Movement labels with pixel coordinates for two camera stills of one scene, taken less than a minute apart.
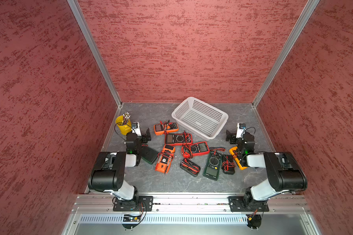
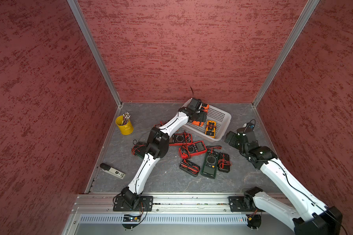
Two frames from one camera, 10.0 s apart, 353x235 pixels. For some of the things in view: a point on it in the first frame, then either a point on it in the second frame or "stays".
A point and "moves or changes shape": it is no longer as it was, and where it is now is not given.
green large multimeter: x=213 y=165 moves or changes shape
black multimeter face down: x=228 y=165 moves or changes shape
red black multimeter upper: x=180 y=138 stays
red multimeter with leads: x=196 y=148 stays
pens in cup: x=126 y=116 stays
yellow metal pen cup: x=125 y=129 stays
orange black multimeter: x=164 y=158 to x=205 y=109
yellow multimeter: x=231 y=151 to x=211 y=129
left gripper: x=148 y=138 to x=202 y=117
